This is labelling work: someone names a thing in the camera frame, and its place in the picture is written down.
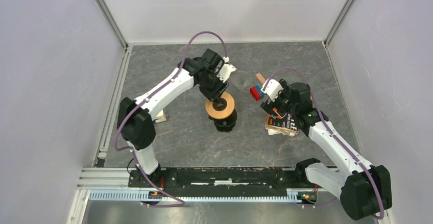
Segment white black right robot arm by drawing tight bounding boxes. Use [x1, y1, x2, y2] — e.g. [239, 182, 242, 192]
[260, 79, 392, 220]

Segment dark green glass dripper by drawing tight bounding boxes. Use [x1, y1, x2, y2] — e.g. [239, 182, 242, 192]
[213, 110, 237, 133]

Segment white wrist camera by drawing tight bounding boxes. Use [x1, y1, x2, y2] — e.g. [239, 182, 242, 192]
[261, 79, 283, 101]
[217, 57, 237, 83]

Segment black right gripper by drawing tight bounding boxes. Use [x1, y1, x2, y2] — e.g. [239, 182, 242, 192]
[260, 79, 297, 119]

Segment white wooden block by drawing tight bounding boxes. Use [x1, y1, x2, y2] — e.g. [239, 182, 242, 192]
[154, 110, 167, 123]

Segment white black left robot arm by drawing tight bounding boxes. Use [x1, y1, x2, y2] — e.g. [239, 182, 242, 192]
[115, 49, 236, 187]

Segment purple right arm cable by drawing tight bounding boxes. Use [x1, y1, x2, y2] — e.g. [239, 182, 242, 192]
[262, 67, 386, 220]

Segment blue lego brick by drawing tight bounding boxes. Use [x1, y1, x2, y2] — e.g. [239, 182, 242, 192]
[254, 85, 264, 99]

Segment round wooden dripper stand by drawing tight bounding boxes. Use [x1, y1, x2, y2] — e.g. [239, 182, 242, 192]
[205, 92, 235, 119]

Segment red lego brick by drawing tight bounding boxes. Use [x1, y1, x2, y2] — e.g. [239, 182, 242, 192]
[250, 86, 263, 101]

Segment clear ribbed glass funnel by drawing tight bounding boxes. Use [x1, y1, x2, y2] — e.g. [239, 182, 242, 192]
[231, 71, 252, 91]

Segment orange black coffee filter box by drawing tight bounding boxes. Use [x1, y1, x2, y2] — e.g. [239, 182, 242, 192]
[264, 114, 299, 137]

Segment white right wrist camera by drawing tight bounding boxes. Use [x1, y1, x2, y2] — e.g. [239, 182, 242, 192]
[261, 79, 283, 101]

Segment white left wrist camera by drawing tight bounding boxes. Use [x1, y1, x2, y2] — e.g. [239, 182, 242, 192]
[217, 57, 237, 83]

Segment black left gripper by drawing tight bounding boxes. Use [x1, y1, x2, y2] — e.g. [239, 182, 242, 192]
[199, 71, 230, 105]

